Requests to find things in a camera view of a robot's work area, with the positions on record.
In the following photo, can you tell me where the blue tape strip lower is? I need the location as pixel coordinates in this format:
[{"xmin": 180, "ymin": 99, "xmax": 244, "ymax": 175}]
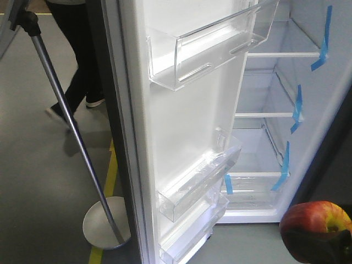
[{"xmin": 271, "ymin": 141, "xmax": 290, "ymax": 191}]

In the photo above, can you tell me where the red apple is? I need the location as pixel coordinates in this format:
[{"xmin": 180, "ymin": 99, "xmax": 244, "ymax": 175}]
[{"xmin": 279, "ymin": 201, "xmax": 351, "ymax": 243}]

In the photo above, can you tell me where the middle clear door bin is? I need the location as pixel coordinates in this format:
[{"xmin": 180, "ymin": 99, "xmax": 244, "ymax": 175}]
[{"xmin": 158, "ymin": 127, "xmax": 241, "ymax": 222}]

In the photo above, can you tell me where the blue tape strip upper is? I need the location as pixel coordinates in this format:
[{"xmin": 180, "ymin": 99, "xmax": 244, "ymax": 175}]
[{"xmin": 311, "ymin": 5, "xmax": 333, "ymax": 72}]

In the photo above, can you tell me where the blue tape strip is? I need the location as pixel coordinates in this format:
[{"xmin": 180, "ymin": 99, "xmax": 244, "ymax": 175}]
[
  {"xmin": 271, "ymin": 141, "xmax": 290, "ymax": 191},
  {"xmin": 290, "ymin": 84, "xmax": 303, "ymax": 134},
  {"xmin": 311, "ymin": 5, "xmax": 333, "ymax": 72}
]

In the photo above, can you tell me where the clear door bin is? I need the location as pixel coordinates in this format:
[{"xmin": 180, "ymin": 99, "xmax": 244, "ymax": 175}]
[
  {"xmin": 145, "ymin": 1, "xmax": 279, "ymax": 91},
  {"xmin": 159, "ymin": 194, "xmax": 229, "ymax": 263},
  {"xmin": 158, "ymin": 127, "xmax": 241, "ymax": 222}
]

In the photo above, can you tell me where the upper clear door bin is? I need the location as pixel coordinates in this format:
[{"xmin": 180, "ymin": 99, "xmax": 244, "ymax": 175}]
[{"xmin": 145, "ymin": 1, "xmax": 279, "ymax": 91}]

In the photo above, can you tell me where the dark grey fridge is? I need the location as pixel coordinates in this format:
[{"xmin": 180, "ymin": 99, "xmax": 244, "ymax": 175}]
[{"xmin": 220, "ymin": 1, "xmax": 351, "ymax": 224}]

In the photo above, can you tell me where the blue tape strip middle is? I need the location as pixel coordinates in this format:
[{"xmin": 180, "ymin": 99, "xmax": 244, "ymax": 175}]
[{"xmin": 290, "ymin": 84, "xmax": 303, "ymax": 134}]

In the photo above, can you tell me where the person in black trousers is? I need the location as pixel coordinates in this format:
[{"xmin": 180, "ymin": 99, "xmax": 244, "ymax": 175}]
[{"xmin": 46, "ymin": 1, "xmax": 105, "ymax": 114}]

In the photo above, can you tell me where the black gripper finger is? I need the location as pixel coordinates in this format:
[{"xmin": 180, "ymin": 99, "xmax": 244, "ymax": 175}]
[{"xmin": 284, "ymin": 230, "xmax": 351, "ymax": 263}]

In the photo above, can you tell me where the silver sign stand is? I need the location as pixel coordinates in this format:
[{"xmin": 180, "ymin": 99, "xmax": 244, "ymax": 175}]
[{"xmin": 1, "ymin": 1, "xmax": 131, "ymax": 250}]

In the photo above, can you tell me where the fridge door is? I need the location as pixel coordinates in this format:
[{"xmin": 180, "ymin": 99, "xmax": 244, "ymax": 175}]
[{"xmin": 86, "ymin": 0, "xmax": 280, "ymax": 264}]

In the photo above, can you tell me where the blue tape strip drawer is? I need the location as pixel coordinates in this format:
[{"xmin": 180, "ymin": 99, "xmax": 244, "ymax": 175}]
[{"xmin": 224, "ymin": 174, "xmax": 233, "ymax": 195}]

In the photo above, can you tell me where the lower clear door bin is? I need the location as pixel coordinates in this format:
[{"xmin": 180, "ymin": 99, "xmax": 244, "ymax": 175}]
[{"xmin": 159, "ymin": 194, "xmax": 229, "ymax": 263}]

